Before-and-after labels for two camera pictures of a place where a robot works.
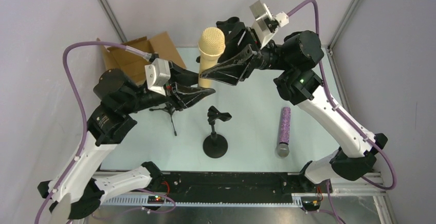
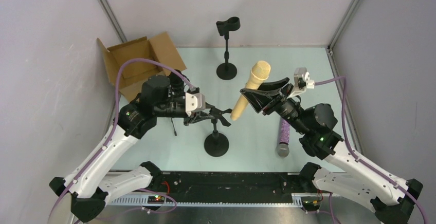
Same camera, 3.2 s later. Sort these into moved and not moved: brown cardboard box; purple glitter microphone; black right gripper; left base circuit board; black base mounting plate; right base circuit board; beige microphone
Moved: beige microphone; black right gripper
Not moved: left base circuit board; black base mounting plate; purple glitter microphone; brown cardboard box; right base circuit board
